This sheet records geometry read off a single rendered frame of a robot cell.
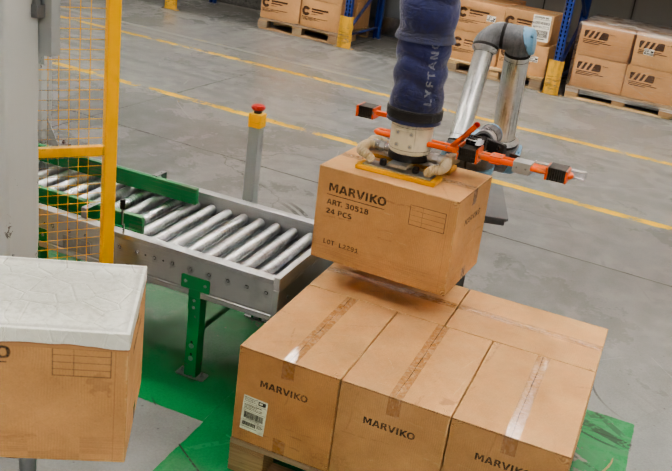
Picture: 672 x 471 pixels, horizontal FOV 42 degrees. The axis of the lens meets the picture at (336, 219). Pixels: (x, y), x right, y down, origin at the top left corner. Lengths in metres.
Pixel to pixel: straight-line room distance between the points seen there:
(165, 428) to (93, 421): 1.27
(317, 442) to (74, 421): 1.09
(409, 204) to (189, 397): 1.28
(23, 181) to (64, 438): 1.06
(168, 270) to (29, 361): 1.54
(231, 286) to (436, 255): 0.88
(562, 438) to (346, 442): 0.75
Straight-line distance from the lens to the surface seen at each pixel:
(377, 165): 3.54
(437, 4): 3.37
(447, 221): 3.38
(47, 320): 2.39
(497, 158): 3.47
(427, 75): 3.42
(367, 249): 3.56
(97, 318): 2.39
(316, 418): 3.23
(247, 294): 3.69
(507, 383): 3.28
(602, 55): 10.50
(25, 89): 3.14
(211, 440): 3.67
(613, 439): 4.19
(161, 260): 3.86
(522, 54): 3.99
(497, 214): 4.24
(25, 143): 3.20
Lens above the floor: 2.19
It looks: 22 degrees down
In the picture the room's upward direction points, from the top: 8 degrees clockwise
